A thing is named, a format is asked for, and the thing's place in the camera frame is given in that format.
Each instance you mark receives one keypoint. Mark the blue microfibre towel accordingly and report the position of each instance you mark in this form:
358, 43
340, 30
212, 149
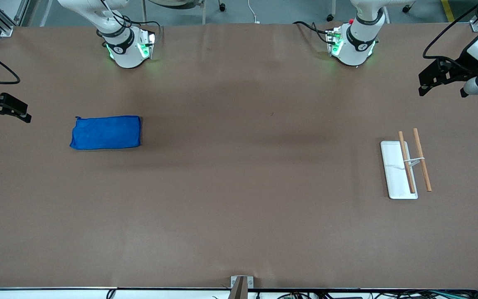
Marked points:
106, 133

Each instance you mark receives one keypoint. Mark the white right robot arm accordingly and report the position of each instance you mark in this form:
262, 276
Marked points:
125, 47

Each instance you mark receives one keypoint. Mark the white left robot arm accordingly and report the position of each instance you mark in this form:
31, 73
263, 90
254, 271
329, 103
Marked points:
357, 45

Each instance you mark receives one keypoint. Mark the wooden rack rod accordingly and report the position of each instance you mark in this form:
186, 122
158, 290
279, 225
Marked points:
423, 162
406, 164

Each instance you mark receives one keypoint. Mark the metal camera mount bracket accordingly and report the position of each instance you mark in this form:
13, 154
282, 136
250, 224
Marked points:
241, 286

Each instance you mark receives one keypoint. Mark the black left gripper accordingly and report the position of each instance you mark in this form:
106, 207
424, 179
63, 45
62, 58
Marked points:
459, 66

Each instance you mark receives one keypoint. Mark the white towel rack base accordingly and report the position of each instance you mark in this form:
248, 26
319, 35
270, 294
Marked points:
393, 174

